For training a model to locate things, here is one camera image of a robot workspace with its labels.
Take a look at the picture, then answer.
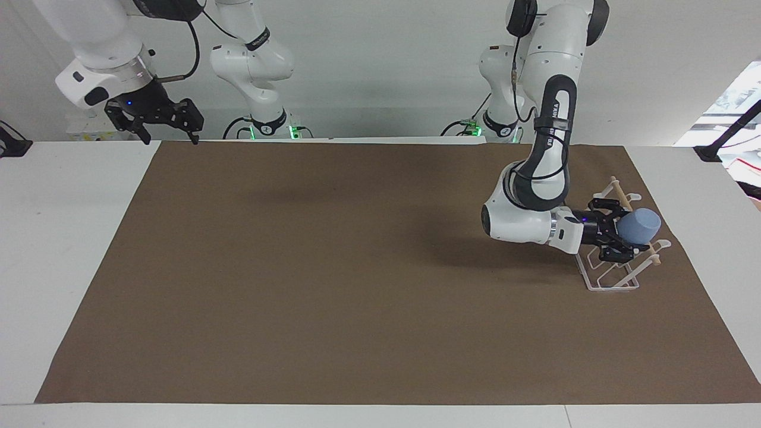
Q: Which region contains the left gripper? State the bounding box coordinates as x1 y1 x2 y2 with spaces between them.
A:
574 199 651 265

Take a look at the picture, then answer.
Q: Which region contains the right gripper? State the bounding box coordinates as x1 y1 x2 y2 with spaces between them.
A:
105 78 205 146

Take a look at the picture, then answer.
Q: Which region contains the light blue cup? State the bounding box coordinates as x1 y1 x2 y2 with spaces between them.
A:
617 207 662 245

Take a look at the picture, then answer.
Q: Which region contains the black stand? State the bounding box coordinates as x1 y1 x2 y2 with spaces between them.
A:
694 97 761 163
0 119 34 159

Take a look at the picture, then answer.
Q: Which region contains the white wire cup holder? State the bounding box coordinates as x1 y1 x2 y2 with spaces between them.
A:
573 175 673 294

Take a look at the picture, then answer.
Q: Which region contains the black cable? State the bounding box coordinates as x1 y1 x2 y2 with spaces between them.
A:
440 93 495 137
509 0 540 127
153 8 246 82
222 115 255 141

